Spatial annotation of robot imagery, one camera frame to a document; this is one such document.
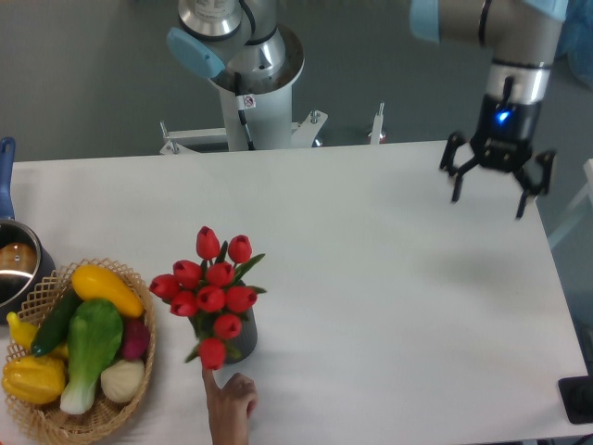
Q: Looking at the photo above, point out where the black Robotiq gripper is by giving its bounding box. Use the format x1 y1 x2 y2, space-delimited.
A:
438 94 557 221

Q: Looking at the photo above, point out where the red tulip bouquet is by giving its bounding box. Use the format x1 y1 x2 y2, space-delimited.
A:
149 226 266 370

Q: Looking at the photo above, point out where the dark grey ribbed vase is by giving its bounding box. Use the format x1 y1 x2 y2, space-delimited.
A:
189 308 258 364

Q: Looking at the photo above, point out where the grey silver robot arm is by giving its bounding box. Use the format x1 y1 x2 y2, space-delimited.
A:
167 1 567 209

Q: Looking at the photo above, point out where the bare human hand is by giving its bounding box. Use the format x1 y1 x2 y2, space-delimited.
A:
202 369 259 444

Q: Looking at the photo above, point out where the blue plastic bag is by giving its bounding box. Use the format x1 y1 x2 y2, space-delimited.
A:
555 0 592 89

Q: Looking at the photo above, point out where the black device at table edge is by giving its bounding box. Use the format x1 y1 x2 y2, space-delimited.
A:
558 375 593 425

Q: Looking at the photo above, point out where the purple red radish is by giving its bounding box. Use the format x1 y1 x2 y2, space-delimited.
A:
120 319 150 361

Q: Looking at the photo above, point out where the yellow squash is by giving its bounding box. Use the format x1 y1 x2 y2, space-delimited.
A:
71 264 145 318

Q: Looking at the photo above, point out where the green bok choy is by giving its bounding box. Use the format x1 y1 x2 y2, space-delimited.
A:
60 299 123 415

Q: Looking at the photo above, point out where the white garlic bulb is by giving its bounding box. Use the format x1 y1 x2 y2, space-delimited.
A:
100 360 145 403

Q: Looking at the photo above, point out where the dark green cucumber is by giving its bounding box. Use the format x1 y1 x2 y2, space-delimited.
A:
31 287 82 357

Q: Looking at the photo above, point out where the small yellow gourd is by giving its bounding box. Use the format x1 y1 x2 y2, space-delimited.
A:
6 311 69 361

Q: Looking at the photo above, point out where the yellow bell pepper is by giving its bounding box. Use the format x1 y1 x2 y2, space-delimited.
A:
2 356 66 405

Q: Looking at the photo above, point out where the woven wicker basket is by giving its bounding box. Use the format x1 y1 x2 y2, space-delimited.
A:
1 259 157 444

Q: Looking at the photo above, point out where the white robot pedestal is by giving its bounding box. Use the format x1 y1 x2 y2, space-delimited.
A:
158 27 385 156

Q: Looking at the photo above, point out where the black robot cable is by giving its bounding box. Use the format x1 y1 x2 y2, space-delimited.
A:
233 72 256 151

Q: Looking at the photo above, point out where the blue handled saucepan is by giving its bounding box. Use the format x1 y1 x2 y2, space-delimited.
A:
1 136 55 324

